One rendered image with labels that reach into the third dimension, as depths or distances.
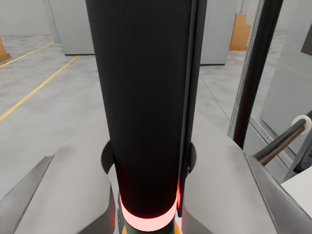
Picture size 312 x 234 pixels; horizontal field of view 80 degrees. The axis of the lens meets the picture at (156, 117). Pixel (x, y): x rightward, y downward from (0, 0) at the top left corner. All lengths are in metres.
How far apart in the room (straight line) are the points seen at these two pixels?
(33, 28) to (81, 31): 6.72
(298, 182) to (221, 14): 5.44
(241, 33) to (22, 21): 11.57
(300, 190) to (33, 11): 13.68
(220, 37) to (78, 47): 4.78
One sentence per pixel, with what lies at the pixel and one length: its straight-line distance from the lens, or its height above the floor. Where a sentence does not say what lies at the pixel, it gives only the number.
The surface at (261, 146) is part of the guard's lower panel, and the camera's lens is 1.40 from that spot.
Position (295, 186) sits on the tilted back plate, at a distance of 0.65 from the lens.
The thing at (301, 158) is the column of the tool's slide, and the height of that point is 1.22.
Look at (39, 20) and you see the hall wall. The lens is 13.69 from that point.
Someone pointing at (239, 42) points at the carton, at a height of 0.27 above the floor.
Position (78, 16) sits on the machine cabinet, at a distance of 7.46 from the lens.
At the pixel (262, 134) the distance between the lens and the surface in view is 1.36.
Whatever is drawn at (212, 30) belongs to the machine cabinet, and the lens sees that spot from 5.86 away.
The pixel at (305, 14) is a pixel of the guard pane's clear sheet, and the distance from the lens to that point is 1.19.
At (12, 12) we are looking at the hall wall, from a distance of 14.33.
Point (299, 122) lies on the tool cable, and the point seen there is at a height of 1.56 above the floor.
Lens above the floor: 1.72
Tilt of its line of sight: 32 degrees down
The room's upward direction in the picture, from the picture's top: 1 degrees counter-clockwise
